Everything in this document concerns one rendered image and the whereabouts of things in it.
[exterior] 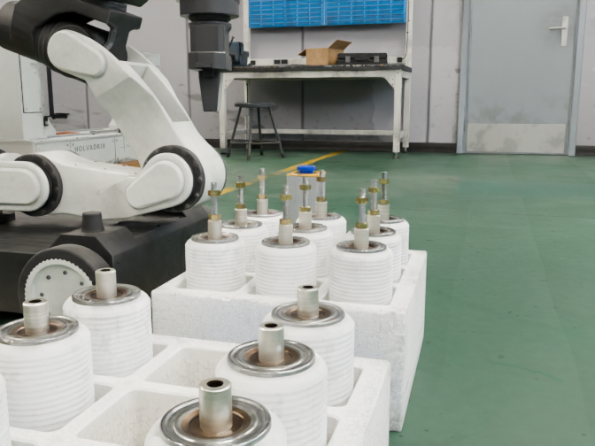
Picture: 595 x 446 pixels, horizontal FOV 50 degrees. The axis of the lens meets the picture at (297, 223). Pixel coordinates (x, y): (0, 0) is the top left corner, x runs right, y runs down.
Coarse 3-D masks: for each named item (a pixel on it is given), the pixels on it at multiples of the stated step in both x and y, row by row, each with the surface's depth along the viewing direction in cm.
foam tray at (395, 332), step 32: (416, 256) 120; (160, 288) 99; (320, 288) 99; (416, 288) 105; (160, 320) 99; (192, 320) 97; (224, 320) 96; (256, 320) 94; (384, 320) 89; (416, 320) 108; (384, 352) 90; (416, 352) 112
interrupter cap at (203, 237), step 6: (198, 234) 104; (204, 234) 104; (222, 234) 104; (228, 234) 104; (234, 234) 104; (192, 240) 100; (198, 240) 99; (204, 240) 100; (210, 240) 100; (216, 240) 100; (222, 240) 100; (228, 240) 99; (234, 240) 100
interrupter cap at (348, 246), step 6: (336, 246) 95; (342, 246) 96; (348, 246) 96; (372, 246) 96; (378, 246) 95; (384, 246) 95; (354, 252) 92; (360, 252) 92; (366, 252) 92; (372, 252) 92
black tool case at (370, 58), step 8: (344, 56) 537; (352, 56) 536; (360, 56) 536; (368, 56) 535; (376, 56) 533; (384, 56) 533; (344, 64) 538; (352, 64) 537; (360, 64) 536; (368, 64) 536; (376, 64) 535
